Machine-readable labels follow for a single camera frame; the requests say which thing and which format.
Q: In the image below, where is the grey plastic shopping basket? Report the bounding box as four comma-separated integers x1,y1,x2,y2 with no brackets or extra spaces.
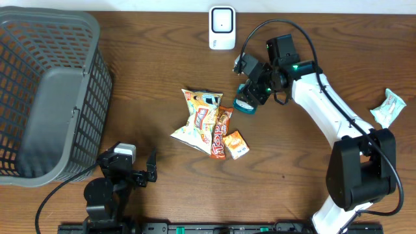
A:
1,6,113,187

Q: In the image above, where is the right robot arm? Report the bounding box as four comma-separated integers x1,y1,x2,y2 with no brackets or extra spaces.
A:
233,34,402,233

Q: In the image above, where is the small orange snack packet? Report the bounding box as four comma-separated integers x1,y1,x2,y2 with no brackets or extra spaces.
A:
223,131,250,160

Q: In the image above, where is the blue mouthwash bottle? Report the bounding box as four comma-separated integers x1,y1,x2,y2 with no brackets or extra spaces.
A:
233,84,257,114

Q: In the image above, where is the green white paper label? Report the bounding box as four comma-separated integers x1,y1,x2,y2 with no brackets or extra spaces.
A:
370,88,407,128

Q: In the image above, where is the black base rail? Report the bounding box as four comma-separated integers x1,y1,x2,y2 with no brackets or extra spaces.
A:
57,222,385,234

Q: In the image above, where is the cream snack bag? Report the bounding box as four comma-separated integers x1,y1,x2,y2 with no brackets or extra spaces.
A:
170,89,223,154

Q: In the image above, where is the white barcode scanner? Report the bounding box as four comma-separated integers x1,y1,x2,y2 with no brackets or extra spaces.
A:
209,6,236,50

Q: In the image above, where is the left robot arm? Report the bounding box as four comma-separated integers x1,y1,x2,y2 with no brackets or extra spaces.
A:
83,148,157,234

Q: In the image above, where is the orange chocolate bar wrapper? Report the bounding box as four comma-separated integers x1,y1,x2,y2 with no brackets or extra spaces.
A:
211,106,233,160

